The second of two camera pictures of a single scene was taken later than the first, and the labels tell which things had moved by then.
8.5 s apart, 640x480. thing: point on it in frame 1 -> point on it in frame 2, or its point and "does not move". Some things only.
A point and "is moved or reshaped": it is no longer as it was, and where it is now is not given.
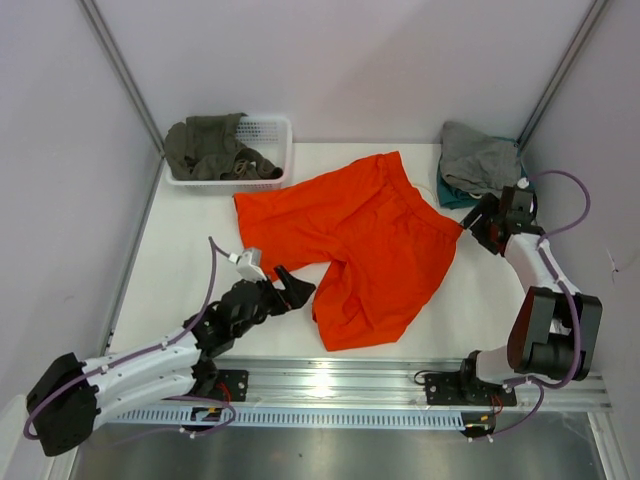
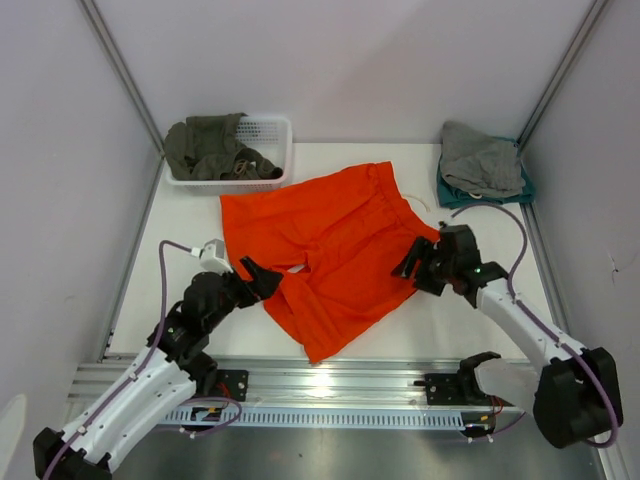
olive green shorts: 206,148 does not move
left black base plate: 232,385 does not move
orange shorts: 390,248 is moved or reshaped
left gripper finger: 288,282 -> 255,272
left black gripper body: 271,303 -> 237,293
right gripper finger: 481,211 -> 418,249
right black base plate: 461,389 does not move
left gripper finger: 299,293 -> 267,283
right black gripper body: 484,231 -> 435,272
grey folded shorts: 477,162 does not move
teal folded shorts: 453,197 does not move
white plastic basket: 269,136 does not move
